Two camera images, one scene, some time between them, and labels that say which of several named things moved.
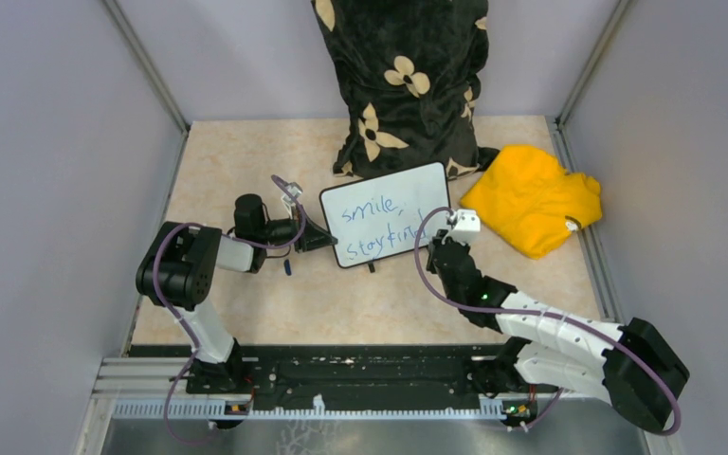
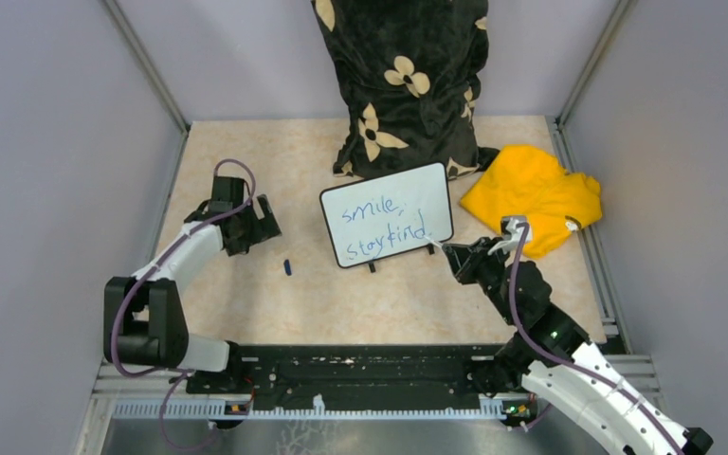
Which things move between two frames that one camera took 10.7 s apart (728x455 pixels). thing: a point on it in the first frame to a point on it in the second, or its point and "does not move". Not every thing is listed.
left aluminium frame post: [119, 16] does not move
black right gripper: [439, 238] to [465, 259]
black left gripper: [313, 238] to [263, 227]
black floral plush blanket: [412, 72] does not move
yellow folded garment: [527, 192] does not move
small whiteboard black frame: [377, 217] does not move
